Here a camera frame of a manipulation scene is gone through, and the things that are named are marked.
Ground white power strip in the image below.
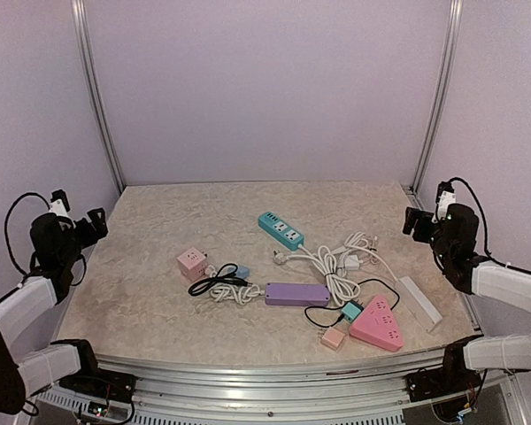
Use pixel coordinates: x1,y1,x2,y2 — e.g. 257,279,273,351
396,276,443,333

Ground black usb cable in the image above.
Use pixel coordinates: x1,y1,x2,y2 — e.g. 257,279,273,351
304,277,402,329

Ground pink small plug adapter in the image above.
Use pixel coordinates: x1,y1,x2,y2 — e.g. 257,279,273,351
176,247,209,282

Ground pink triangular power strip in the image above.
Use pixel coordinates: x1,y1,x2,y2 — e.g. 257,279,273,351
349,295,404,352

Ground teal plug adapter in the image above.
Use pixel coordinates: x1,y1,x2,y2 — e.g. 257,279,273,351
341,300,364,323

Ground teal power strip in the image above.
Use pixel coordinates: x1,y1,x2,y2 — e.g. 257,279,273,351
258,212,304,251

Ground light blue small plug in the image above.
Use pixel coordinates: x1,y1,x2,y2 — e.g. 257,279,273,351
235,265,250,280

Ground white power cords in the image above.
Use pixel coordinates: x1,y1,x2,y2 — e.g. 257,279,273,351
203,264,266,305

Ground purple power strip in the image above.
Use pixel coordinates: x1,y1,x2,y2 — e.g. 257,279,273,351
265,282,331,307

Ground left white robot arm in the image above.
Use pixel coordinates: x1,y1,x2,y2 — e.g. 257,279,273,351
0,201,108,415

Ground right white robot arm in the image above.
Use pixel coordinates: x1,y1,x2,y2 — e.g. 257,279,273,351
403,203,531,393

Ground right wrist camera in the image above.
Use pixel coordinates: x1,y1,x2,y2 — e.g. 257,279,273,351
433,181,456,223

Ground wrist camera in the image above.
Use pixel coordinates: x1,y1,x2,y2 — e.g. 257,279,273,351
50,189,71,220
433,181,456,223

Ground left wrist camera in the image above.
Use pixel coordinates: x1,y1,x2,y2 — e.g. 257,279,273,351
50,189,71,220

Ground white teal strip cord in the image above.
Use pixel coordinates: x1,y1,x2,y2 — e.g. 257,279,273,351
272,245,362,306

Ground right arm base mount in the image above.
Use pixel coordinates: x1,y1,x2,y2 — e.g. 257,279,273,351
405,367,481,402

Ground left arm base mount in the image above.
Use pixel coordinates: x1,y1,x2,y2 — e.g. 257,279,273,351
58,368,137,404

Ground aluminium front frame rail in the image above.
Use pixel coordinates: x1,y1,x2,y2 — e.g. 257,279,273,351
24,349,527,425

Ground right aluminium corner post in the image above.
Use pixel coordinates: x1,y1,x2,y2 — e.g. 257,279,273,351
410,0,464,197

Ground aluminium corner post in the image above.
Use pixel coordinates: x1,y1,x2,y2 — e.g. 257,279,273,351
410,0,464,197
70,0,126,195

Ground left aluminium corner post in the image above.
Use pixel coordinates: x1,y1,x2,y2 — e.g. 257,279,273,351
70,0,126,195

